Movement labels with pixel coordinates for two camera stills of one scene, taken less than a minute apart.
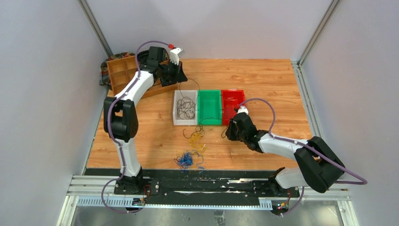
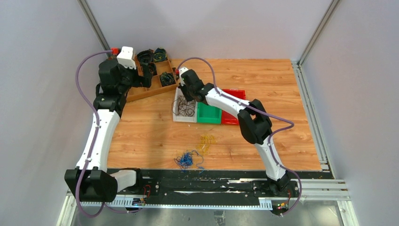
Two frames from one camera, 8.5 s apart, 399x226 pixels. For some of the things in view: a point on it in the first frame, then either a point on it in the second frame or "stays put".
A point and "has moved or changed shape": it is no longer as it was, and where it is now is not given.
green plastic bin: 209,107 stays put
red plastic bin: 230,99 stays put
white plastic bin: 185,108 stays put
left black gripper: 181,77 to 140,81
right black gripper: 229,133 to 183,88
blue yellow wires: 190,158 stays put
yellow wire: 198,148 to 205,141
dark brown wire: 186,109 has moved or changed shape
